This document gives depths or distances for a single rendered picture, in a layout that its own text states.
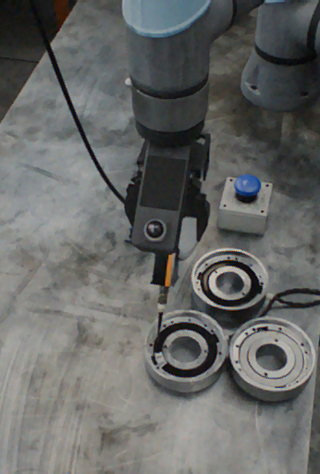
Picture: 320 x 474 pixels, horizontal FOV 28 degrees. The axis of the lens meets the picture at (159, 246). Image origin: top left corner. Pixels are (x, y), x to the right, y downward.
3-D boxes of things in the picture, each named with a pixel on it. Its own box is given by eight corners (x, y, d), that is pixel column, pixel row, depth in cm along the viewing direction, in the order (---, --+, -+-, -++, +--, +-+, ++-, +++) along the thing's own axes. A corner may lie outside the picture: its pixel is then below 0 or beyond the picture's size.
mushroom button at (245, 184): (256, 216, 95) (259, 193, 92) (229, 212, 96) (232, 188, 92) (260, 197, 98) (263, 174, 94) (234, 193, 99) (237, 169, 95)
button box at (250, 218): (264, 236, 96) (267, 214, 92) (217, 228, 97) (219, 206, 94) (270, 199, 101) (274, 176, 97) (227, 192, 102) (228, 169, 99)
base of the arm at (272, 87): (247, 59, 126) (252, 13, 119) (324, 68, 124) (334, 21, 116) (234, 106, 117) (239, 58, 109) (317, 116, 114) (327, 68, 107)
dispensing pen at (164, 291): (142, 348, 79) (157, 218, 74) (149, 335, 83) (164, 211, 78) (159, 351, 78) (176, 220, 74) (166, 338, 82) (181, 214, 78)
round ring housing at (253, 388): (321, 400, 78) (326, 384, 75) (238, 412, 78) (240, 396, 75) (296, 329, 85) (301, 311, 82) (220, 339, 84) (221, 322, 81)
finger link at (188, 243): (211, 233, 80) (205, 180, 74) (203, 268, 77) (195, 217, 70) (187, 231, 81) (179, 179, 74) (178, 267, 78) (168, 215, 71)
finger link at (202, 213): (213, 234, 74) (207, 179, 67) (211, 243, 73) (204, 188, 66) (174, 230, 75) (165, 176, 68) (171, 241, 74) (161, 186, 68)
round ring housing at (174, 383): (163, 409, 78) (162, 393, 75) (133, 342, 84) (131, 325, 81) (239, 380, 80) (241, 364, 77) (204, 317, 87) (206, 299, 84)
